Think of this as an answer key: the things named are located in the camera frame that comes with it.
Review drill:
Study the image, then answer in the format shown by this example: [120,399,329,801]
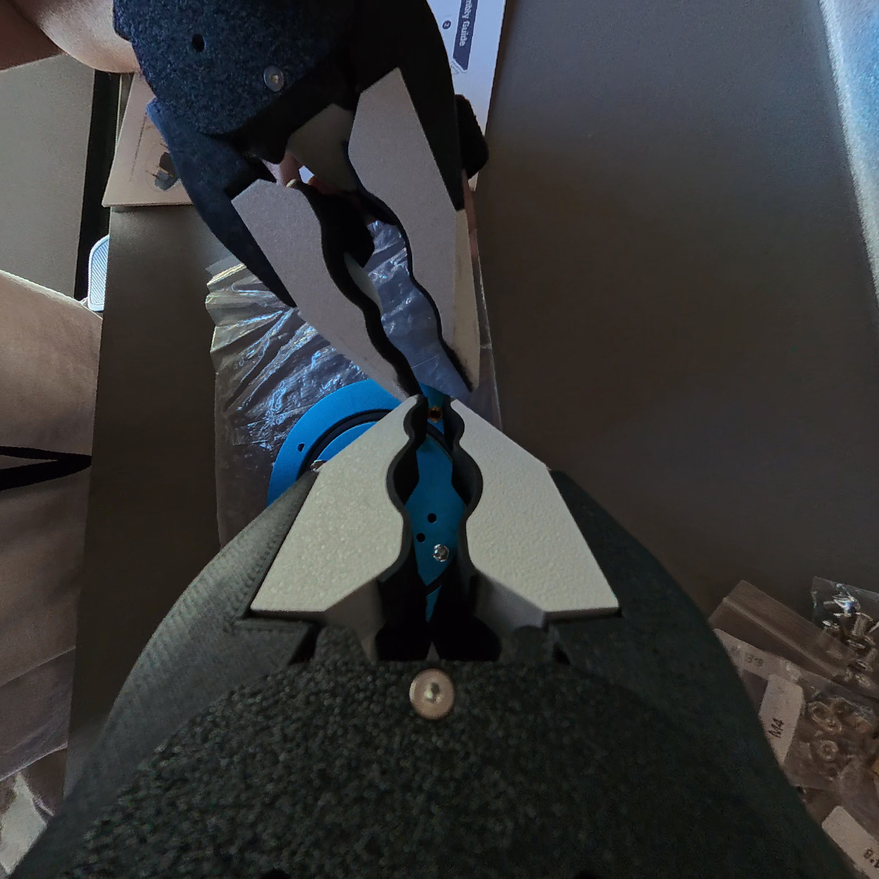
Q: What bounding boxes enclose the grey desk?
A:
[65,0,879,879]

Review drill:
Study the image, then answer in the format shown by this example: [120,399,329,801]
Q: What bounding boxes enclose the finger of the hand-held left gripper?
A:
[232,179,421,399]
[285,67,482,394]

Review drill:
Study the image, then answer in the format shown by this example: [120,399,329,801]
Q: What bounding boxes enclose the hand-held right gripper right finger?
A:
[439,398,620,660]

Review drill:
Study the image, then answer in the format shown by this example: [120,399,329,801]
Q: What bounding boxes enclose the blue turntable bearing assembly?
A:
[398,429,478,622]

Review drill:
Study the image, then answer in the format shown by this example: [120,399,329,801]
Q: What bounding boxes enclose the person's left forearm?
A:
[0,0,141,73]

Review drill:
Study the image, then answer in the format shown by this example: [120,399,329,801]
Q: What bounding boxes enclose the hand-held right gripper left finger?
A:
[249,395,440,660]

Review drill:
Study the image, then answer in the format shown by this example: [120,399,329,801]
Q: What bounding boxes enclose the assembly guide sheet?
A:
[102,0,507,207]

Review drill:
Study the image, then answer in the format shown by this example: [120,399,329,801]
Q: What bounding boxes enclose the black lanyard strap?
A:
[0,446,93,492]

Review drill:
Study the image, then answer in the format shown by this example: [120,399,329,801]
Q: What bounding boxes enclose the clear plastic bag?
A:
[206,206,502,523]

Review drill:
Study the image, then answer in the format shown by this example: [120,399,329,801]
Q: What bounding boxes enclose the white mesh chair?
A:
[87,233,111,311]

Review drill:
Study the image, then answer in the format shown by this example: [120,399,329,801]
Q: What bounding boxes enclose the person's left hand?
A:
[277,152,318,193]

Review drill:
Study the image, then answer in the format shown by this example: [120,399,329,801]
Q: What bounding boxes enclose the pile of small hardware bags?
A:
[707,577,879,879]

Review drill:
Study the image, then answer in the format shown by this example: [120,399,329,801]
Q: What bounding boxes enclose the white foam tray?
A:
[817,0,879,289]

